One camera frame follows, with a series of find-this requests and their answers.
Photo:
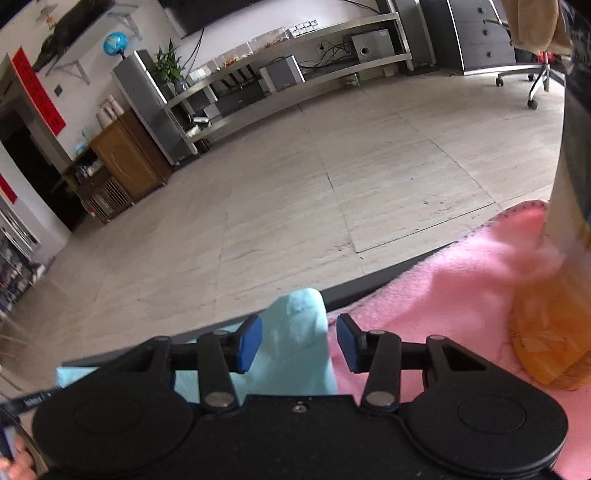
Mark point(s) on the black television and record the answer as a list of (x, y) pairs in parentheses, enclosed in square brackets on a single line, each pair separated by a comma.
[(191, 16)]

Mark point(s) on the blue globe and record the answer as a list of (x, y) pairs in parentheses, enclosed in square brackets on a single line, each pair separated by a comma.
[(115, 44)]

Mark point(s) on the wooden cabinet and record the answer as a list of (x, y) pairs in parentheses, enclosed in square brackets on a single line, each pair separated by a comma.
[(120, 167)]

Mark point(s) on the tall grey speaker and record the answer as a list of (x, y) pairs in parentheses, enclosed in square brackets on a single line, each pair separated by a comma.
[(147, 99)]

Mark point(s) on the dark drawer cabinet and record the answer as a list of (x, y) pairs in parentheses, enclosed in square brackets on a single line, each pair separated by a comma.
[(465, 35)]

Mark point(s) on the long silver media shelf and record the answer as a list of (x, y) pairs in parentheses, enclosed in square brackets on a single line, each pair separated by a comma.
[(280, 76)]

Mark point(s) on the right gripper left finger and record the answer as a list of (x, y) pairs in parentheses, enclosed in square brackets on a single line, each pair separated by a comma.
[(221, 353)]

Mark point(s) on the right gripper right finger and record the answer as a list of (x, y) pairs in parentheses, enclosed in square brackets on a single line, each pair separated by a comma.
[(377, 353)]

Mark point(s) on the teal t-shirt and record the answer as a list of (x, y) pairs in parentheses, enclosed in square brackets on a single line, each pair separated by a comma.
[(293, 358)]

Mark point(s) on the orange juice bottle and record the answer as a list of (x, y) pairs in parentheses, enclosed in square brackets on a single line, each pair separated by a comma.
[(549, 322)]

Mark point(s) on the grey subwoofer box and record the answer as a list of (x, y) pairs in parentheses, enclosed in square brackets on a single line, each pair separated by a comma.
[(373, 45)]

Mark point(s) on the pink cartoon blanket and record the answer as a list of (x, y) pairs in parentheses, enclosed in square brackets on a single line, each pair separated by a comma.
[(465, 292)]

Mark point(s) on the green potted plant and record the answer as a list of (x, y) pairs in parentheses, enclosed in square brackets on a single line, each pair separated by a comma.
[(168, 69)]

